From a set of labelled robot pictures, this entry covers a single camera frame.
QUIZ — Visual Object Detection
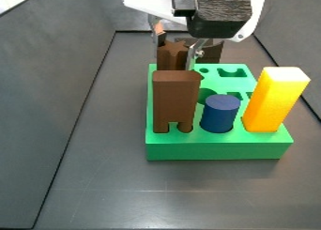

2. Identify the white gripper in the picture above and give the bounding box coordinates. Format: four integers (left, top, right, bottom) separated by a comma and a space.
121, 0, 264, 70

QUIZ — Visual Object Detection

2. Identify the brown star prism block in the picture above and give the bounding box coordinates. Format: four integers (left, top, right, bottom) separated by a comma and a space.
156, 40, 188, 70

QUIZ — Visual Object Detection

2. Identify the black curved fixture stand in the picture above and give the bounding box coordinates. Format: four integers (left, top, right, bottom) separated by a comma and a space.
172, 37, 225, 65

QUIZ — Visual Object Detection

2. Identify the brown arch block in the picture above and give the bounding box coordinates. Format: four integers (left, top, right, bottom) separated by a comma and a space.
149, 69, 203, 134

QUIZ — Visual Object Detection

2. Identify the green shape sorter base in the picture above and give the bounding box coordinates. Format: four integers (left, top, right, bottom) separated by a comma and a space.
145, 64, 292, 161

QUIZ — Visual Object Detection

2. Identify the blue cylinder block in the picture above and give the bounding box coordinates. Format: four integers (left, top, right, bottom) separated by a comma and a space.
199, 94, 240, 133

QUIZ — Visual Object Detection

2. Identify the yellow rectangular block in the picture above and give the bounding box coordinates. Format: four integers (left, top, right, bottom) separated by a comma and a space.
242, 67, 311, 132

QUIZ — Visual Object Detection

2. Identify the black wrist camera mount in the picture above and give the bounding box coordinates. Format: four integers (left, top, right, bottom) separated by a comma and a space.
171, 0, 251, 38

